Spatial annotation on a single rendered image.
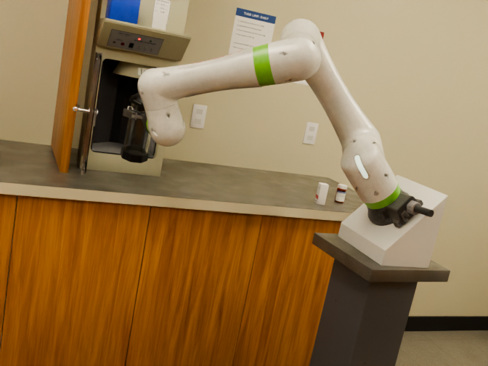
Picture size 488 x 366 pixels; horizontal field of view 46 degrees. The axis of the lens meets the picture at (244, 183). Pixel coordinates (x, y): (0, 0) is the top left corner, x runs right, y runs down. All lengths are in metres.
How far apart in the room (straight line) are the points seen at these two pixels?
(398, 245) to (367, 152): 0.29
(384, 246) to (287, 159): 1.34
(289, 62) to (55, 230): 0.99
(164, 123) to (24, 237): 0.67
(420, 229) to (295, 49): 0.67
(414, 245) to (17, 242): 1.29
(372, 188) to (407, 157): 1.67
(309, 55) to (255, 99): 1.32
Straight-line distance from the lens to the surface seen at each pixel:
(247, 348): 2.47
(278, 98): 2.94
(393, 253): 1.80
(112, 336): 2.26
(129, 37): 2.17
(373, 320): 1.91
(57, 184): 2.01
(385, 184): 1.79
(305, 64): 1.59
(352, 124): 1.86
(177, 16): 2.29
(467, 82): 3.61
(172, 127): 1.70
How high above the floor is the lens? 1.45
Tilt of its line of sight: 12 degrees down
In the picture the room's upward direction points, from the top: 11 degrees clockwise
